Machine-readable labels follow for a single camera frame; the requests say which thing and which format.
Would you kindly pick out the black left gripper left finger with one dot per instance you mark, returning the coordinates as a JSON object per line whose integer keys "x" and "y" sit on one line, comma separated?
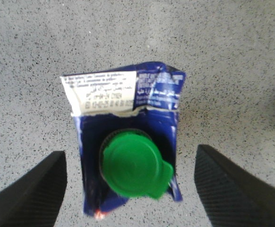
{"x": 35, "y": 199}

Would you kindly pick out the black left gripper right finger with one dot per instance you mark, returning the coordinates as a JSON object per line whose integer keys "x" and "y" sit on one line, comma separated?
{"x": 231, "y": 196}

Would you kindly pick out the blue white milk carton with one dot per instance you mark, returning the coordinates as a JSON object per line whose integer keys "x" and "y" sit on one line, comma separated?
{"x": 126, "y": 121}

